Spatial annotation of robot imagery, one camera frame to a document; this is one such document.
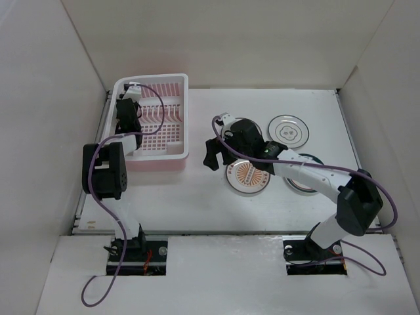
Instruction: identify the white plate grey rim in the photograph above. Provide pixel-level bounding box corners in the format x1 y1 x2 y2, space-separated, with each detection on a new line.
268 115 310 148

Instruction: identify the orange sunburst plate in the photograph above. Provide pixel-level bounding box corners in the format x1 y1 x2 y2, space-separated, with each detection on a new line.
225 160 271 195
220 117 263 142

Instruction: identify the white pink dish rack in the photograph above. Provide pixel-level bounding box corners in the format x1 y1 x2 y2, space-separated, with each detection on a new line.
102 73 189 171

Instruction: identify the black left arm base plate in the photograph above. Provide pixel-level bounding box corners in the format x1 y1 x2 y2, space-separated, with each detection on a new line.
104 239 168 276

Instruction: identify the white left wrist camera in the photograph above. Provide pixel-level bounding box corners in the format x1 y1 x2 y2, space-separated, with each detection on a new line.
121 82 142 101

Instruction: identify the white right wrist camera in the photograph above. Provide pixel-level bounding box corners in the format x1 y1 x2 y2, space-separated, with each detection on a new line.
216 112 236 130

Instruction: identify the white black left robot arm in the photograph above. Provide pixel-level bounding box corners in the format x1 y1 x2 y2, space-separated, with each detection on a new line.
82 98 142 200

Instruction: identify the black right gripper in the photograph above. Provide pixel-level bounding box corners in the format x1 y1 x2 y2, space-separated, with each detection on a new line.
203 132 252 171

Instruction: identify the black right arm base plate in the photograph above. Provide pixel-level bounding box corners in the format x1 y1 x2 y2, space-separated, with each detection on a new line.
283 240 347 276

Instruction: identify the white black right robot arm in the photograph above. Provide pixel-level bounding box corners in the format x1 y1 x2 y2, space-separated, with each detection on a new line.
203 114 383 263

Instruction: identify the green red rimmed plate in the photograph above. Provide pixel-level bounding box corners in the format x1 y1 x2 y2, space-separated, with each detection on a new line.
284 153 326 197

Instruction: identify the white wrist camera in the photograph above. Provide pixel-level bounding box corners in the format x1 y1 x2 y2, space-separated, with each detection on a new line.
121 82 142 101
216 112 236 130

